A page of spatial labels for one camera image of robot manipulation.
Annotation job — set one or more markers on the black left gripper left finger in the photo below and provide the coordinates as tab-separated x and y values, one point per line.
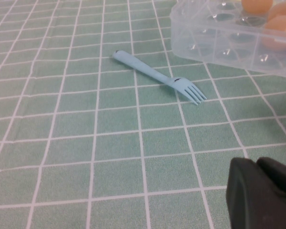
252	207

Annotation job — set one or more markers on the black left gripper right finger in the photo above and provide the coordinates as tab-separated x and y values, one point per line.
278	176

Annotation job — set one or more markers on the green checked tablecloth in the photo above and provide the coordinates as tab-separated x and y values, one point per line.
109	143

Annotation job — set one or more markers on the clear plastic egg box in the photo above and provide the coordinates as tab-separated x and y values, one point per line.
205	43

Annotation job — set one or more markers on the orange egg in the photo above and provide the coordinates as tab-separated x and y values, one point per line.
277	28
284	10
256	6

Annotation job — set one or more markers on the blue plastic fork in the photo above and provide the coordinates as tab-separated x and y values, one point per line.
143	65

